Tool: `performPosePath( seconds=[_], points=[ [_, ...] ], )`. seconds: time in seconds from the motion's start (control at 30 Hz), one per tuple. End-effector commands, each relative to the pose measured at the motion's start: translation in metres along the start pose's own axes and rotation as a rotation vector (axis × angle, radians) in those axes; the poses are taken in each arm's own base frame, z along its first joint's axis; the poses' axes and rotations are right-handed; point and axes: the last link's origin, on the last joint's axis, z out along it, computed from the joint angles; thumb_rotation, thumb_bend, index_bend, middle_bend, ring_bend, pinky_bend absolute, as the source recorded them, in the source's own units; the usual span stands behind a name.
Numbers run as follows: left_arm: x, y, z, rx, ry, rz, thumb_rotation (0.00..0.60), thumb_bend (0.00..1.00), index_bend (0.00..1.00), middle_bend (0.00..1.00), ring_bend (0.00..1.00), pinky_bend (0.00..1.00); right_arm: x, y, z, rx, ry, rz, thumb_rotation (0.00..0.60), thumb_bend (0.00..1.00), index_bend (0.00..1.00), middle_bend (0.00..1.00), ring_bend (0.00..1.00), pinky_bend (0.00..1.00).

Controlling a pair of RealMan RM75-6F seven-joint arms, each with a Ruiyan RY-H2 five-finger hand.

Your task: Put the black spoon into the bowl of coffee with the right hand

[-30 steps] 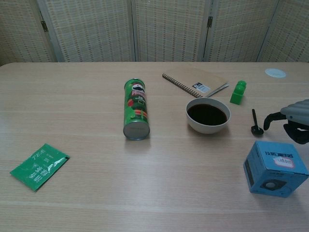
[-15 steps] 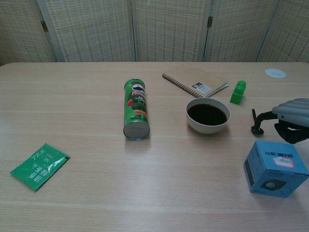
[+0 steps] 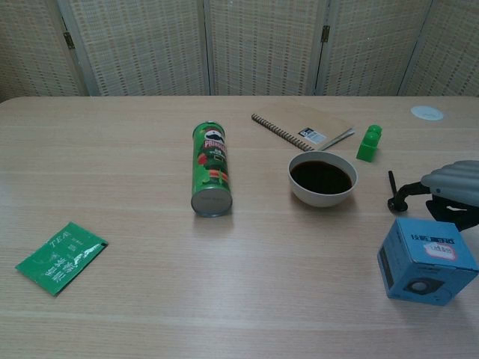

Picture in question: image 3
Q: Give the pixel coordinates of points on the green tea sachet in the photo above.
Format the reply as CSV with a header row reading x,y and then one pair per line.
x,y
56,261

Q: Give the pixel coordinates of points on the black plastic spoon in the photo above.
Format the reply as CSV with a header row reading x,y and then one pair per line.
x,y
391,183

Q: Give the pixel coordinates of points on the woven folding screen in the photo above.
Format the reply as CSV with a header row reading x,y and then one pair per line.
x,y
149,45

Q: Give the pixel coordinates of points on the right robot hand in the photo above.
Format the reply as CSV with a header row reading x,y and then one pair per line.
x,y
456,179

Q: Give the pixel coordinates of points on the brass screen hinge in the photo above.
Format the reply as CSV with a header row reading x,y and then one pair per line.
x,y
68,39
326,33

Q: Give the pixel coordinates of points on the brown spiral notebook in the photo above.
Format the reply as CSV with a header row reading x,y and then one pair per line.
x,y
299,119

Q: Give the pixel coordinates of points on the green toy building block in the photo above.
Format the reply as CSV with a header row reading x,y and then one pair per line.
x,y
368,147

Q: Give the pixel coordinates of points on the white ceramic bowl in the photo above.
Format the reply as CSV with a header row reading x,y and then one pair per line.
x,y
322,200

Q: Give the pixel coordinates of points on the dark coffee liquid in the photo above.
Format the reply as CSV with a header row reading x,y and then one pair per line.
x,y
322,177

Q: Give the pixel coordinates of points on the blue cardboard box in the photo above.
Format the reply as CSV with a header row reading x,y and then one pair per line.
x,y
430,261

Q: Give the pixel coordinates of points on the green Pringles can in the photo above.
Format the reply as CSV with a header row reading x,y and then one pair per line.
x,y
209,168

